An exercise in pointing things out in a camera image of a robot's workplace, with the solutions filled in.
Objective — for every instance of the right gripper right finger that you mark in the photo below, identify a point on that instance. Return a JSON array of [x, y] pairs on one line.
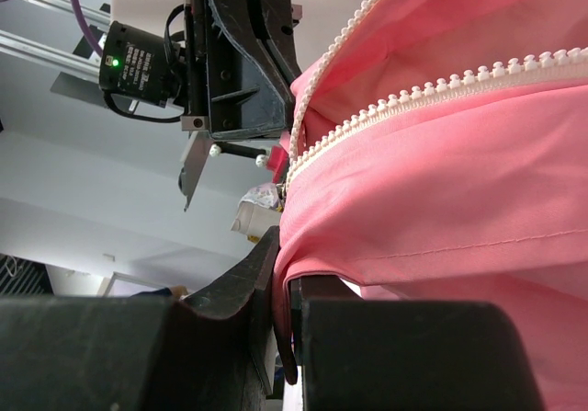
[[357, 354]]

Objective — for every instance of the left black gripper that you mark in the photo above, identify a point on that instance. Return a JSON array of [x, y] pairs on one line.
[[228, 64]]

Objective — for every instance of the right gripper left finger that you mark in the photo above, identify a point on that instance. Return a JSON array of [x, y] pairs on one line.
[[214, 350]]

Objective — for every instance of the pink hooded zip jacket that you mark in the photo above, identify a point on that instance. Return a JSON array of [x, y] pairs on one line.
[[439, 152]]

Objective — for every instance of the front aluminium table rail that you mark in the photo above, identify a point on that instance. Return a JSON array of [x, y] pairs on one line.
[[50, 27]]

